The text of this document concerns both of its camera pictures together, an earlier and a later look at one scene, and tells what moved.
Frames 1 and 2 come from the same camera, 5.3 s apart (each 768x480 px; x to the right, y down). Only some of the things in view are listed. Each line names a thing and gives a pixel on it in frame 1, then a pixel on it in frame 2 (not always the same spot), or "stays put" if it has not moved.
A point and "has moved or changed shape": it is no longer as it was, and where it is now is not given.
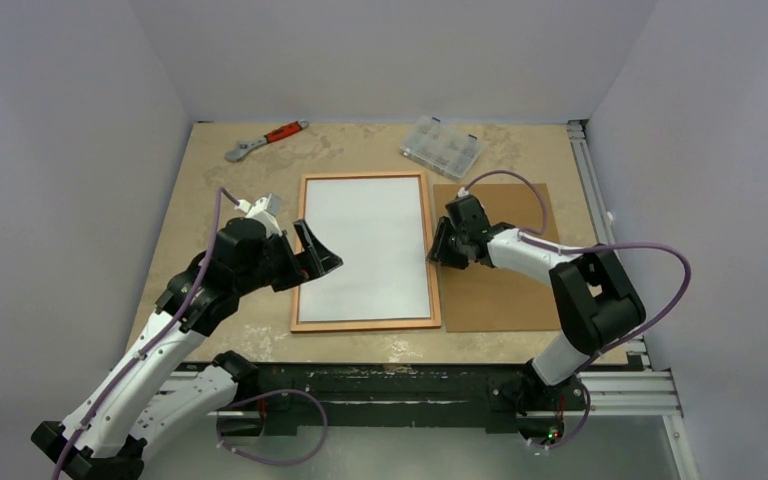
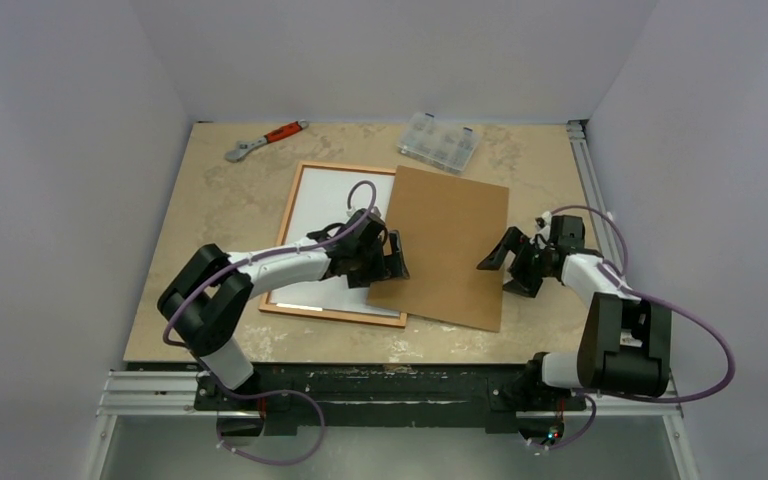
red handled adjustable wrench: (242, 147) stays put
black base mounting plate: (402, 394) stays put
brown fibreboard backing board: (487, 299) has moved or changed shape
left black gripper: (322, 259) -> (397, 269)
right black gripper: (451, 237) -> (525, 258)
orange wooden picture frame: (365, 324) -> (325, 194)
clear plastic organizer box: (442, 147) stays put
